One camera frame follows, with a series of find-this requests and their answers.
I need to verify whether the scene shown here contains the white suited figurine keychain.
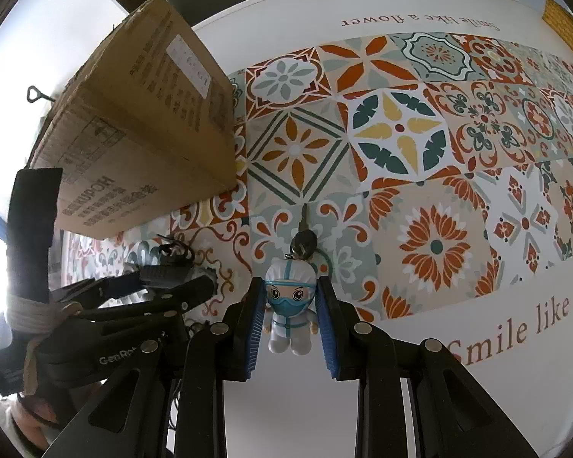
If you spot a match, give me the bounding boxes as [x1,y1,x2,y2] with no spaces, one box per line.
[264,254,320,356]

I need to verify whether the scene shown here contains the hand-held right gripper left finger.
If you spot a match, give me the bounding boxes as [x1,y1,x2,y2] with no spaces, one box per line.
[43,276,267,458]

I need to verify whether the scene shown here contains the black charger with cable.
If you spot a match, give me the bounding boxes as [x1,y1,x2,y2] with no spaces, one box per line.
[154,233,197,269]

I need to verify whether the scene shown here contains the wicker tissue box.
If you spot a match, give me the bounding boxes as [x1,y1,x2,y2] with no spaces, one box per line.
[541,0,573,35]

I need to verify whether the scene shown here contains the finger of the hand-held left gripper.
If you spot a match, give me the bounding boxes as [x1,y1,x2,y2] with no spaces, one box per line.
[76,273,217,321]
[52,264,194,307]

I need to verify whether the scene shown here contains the person's left hand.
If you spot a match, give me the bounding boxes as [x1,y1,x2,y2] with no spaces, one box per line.
[12,385,78,455]

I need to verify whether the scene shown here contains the tile print tablecloth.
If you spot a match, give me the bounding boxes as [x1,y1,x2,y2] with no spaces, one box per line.
[60,0,573,458]

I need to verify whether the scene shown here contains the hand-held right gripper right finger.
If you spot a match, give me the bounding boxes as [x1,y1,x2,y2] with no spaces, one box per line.
[316,276,538,458]

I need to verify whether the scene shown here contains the black upright floor cleaner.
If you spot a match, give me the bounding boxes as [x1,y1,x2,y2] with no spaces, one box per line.
[26,84,56,105]

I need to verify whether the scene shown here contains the brown cardboard box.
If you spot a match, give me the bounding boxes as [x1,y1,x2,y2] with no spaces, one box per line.
[29,0,238,240]

